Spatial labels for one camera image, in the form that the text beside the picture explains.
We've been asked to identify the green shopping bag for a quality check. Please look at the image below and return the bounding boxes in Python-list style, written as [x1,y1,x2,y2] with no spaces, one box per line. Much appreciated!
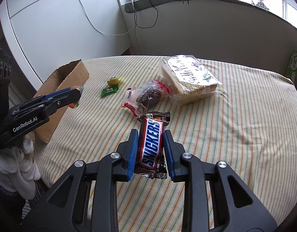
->
[284,51,297,83]

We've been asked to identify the red white small packet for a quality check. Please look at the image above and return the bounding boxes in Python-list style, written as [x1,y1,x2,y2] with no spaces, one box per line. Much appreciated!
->
[122,87,140,117]

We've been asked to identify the small dark green packet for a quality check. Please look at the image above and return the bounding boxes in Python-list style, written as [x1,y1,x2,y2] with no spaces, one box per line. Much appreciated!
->
[101,85,118,98]

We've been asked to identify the striped tablecloth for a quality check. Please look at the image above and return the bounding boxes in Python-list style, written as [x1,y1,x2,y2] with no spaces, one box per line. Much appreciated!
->
[35,56,297,231]

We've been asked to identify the wafer biscuit pack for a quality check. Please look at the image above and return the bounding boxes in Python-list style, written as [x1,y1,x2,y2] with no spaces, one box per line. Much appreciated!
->
[160,55,222,106]

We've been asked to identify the black cable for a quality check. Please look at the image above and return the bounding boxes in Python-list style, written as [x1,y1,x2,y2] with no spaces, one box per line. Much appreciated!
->
[128,0,160,29]

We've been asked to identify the white fluffy cloth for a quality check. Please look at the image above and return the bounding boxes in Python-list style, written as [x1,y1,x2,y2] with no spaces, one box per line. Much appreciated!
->
[0,135,41,200]

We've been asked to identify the white cable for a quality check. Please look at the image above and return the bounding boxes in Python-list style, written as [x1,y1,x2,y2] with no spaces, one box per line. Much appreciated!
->
[76,0,136,37]

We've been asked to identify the white cabinet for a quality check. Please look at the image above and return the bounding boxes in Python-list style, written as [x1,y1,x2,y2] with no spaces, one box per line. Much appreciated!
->
[0,0,131,89]

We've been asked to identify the Snickers bar English label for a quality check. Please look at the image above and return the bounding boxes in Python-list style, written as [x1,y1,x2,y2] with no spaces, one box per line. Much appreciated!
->
[134,111,171,179]

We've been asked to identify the brown cardboard box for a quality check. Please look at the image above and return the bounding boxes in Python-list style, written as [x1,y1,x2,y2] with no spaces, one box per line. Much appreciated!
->
[34,60,89,143]

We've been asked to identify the small figurine on sill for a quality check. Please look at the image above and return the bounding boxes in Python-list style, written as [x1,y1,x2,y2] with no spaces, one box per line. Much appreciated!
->
[252,0,269,10]

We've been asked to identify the yellow green jelly cup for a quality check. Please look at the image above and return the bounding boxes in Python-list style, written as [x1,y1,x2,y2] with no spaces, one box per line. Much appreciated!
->
[106,76,125,86]

